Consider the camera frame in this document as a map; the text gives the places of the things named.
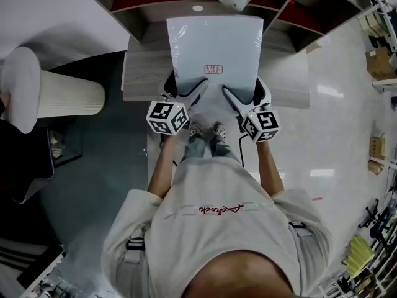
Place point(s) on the person's right forearm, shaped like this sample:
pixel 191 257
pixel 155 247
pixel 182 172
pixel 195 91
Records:
pixel 270 169

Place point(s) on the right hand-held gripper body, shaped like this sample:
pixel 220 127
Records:
pixel 262 125

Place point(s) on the grey wooden table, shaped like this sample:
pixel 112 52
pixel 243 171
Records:
pixel 145 73

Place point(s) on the person's right shoe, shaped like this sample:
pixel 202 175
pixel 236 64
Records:
pixel 219 130

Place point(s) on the person's left shoe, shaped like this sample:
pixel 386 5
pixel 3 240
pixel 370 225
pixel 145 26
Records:
pixel 195 130

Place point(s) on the white ribbed round pedestal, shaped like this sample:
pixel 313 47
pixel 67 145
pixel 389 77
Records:
pixel 68 96

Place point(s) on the yellow folder stack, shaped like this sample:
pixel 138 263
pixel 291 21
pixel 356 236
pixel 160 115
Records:
pixel 359 256

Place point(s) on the small cardboard box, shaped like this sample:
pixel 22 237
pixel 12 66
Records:
pixel 377 147
pixel 375 166

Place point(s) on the large cardboard box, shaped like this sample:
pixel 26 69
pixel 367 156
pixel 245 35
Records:
pixel 380 63

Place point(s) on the white round grommet cap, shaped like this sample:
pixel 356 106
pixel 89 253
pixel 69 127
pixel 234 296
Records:
pixel 197 7

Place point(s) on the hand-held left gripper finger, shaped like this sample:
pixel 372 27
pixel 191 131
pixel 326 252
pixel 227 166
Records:
pixel 190 86
pixel 169 87

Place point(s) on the white plastic-wrapped item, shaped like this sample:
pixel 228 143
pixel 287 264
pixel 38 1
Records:
pixel 214 48

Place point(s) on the person's blue jeans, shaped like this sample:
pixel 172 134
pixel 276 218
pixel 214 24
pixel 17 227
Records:
pixel 198 149

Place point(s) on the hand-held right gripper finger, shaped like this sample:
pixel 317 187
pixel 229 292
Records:
pixel 239 99
pixel 263 93

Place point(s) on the person's shoe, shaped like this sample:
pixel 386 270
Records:
pixel 219 130
pixel 195 130
pixel 56 143

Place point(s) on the person's left forearm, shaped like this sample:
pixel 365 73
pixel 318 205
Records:
pixel 161 169

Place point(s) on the grey wooden shelf unit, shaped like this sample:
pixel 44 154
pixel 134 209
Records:
pixel 280 40

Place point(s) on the person's cream shirt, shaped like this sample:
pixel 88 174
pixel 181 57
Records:
pixel 217 222

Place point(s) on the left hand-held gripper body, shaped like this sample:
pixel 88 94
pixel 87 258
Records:
pixel 167 118

